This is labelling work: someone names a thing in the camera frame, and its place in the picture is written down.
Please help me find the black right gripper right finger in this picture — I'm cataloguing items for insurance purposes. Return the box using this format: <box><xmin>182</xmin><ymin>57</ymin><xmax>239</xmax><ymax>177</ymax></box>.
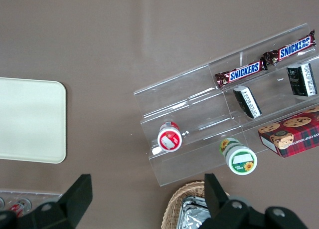
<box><xmin>201</xmin><ymin>173</ymin><xmax>265</xmax><ymax>229</ymax></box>

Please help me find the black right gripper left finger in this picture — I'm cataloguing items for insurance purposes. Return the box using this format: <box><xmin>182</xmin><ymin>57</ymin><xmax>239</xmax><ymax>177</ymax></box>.
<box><xmin>18</xmin><ymin>174</ymin><xmax>93</xmax><ymax>229</ymax></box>

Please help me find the silver foil tray stack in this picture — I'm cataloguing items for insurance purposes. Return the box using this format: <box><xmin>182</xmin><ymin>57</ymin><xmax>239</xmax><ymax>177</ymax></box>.
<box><xmin>178</xmin><ymin>196</ymin><xmax>220</xmax><ymax>229</ymax></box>

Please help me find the tan oval wicker basket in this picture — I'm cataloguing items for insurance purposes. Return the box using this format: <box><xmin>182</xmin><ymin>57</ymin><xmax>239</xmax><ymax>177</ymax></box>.
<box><xmin>161</xmin><ymin>180</ymin><xmax>231</xmax><ymax>229</ymax></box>

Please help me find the cream rectangular tray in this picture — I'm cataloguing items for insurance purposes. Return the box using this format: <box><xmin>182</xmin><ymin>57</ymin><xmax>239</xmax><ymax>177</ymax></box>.
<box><xmin>0</xmin><ymin>77</ymin><xmax>67</xmax><ymax>164</ymax></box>

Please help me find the clear acrylic bottle rack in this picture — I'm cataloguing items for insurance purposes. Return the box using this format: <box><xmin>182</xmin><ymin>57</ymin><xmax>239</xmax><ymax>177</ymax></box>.
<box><xmin>0</xmin><ymin>188</ymin><xmax>63</xmax><ymax>221</ymax></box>

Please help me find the green lid yogurt cup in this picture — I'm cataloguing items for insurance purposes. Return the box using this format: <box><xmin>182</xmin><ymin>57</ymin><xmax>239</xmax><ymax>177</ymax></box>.
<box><xmin>219</xmin><ymin>138</ymin><xmax>258</xmax><ymax>175</ymax></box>

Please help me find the red cola bottle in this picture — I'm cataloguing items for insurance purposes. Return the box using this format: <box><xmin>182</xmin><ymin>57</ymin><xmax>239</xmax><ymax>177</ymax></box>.
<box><xmin>9</xmin><ymin>198</ymin><xmax>32</xmax><ymax>216</ymax></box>

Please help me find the red lid yogurt cup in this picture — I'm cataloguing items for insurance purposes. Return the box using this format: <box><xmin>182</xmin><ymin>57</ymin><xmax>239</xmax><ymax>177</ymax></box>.
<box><xmin>157</xmin><ymin>121</ymin><xmax>182</xmax><ymax>153</ymax></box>

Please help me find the red tartan cookie box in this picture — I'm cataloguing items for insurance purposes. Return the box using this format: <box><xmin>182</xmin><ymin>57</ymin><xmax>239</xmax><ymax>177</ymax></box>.
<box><xmin>258</xmin><ymin>106</ymin><xmax>319</xmax><ymax>159</ymax></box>

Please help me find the clear acrylic stepped display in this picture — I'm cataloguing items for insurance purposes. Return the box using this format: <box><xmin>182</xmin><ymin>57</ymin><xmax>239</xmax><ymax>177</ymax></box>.
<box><xmin>133</xmin><ymin>23</ymin><xmax>319</xmax><ymax>188</ymax></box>

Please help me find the small black white box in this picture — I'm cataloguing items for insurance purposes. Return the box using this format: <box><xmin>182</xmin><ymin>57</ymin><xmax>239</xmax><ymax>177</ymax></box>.
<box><xmin>233</xmin><ymin>86</ymin><xmax>262</xmax><ymax>119</ymax></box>
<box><xmin>286</xmin><ymin>62</ymin><xmax>319</xmax><ymax>97</ymax></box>

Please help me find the brown Snickers bar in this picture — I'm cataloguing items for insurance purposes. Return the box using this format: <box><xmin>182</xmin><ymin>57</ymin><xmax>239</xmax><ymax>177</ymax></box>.
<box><xmin>214</xmin><ymin>60</ymin><xmax>269</xmax><ymax>88</ymax></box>
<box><xmin>263</xmin><ymin>29</ymin><xmax>317</xmax><ymax>66</ymax></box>

